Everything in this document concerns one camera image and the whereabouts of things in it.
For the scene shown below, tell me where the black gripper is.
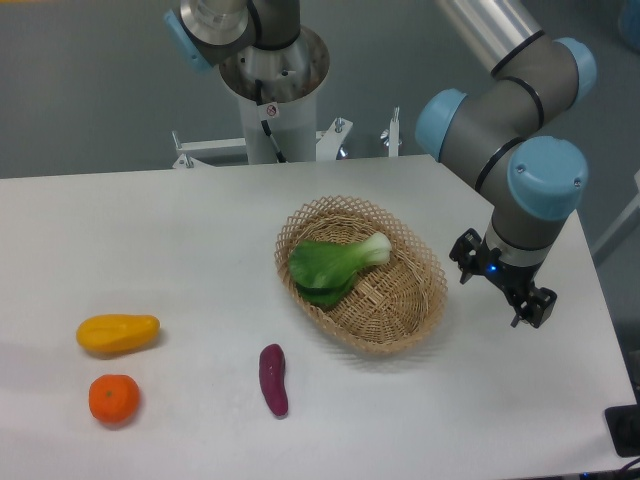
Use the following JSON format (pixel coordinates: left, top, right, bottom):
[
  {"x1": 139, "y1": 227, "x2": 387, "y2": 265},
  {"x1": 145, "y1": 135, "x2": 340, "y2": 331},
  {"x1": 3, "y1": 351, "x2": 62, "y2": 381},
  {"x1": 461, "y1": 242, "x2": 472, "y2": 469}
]
[{"x1": 449, "y1": 228, "x2": 557, "y2": 329}]

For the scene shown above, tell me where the green bok choy vegetable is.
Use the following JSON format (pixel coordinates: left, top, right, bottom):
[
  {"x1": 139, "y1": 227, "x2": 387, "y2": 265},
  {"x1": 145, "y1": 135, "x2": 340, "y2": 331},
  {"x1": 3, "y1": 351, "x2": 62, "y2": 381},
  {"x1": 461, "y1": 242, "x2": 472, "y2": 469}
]
[{"x1": 288, "y1": 232, "x2": 392, "y2": 308}]

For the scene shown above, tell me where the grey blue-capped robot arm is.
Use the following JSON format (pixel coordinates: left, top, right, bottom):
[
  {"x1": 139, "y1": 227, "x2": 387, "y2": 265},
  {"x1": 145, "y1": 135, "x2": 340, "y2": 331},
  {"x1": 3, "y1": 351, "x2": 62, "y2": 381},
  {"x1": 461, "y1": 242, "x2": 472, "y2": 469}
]
[{"x1": 164, "y1": 1, "x2": 597, "y2": 327}]

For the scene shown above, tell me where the woven wicker basket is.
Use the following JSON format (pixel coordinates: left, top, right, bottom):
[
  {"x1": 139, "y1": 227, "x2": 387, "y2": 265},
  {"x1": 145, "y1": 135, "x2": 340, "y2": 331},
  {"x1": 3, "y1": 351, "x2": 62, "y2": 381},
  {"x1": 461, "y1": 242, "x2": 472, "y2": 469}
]
[{"x1": 274, "y1": 196, "x2": 447, "y2": 354}]

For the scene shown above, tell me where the black device at table edge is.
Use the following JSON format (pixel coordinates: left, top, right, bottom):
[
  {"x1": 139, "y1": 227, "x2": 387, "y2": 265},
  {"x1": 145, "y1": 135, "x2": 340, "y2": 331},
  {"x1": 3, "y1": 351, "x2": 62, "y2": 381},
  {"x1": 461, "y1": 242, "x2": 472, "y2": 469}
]
[{"x1": 604, "y1": 404, "x2": 639, "y2": 458}]

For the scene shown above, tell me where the purple sweet potato toy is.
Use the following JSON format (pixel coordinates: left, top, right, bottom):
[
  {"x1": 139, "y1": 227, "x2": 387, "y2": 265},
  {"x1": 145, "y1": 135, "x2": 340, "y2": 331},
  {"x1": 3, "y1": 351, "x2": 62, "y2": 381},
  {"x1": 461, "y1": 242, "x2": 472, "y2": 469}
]
[{"x1": 259, "y1": 344, "x2": 289, "y2": 418}]

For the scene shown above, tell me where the yellow papaya toy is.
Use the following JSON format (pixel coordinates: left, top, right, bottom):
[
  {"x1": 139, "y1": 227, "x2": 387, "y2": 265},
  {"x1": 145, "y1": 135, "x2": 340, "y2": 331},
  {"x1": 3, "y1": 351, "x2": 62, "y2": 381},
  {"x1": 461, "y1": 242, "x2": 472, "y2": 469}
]
[{"x1": 76, "y1": 314, "x2": 161, "y2": 355}]

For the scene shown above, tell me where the orange tangerine toy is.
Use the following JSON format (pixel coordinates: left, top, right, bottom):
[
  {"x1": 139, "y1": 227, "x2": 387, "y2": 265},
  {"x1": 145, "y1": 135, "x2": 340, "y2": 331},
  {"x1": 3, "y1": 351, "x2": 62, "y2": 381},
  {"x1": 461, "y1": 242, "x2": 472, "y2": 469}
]
[{"x1": 88, "y1": 374, "x2": 141, "y2": 424}]

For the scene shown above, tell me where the white frame leg right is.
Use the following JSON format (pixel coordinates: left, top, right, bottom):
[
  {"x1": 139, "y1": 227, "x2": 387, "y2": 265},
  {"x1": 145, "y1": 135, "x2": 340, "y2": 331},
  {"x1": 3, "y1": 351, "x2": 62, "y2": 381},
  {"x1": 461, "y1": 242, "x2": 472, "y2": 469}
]
[{"x1": 591, "y1": 171, "x2": 640, "y2": 266}]

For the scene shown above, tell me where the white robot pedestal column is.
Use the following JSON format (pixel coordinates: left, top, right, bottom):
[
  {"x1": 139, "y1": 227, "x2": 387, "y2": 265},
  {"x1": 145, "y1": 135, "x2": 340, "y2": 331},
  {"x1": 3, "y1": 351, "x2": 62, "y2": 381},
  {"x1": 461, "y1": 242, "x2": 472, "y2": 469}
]
[{"x1": 219, "y1": 27, "x2": 330, "y2": 139}]

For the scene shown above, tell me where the black cable on pedestal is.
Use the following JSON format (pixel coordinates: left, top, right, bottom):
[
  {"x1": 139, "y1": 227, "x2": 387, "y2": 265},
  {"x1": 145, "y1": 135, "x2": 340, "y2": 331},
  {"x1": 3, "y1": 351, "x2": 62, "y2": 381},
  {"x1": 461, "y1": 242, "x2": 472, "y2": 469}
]
[{"x1": 254, "y1": 78, "x2": 290, "y2": 164}]

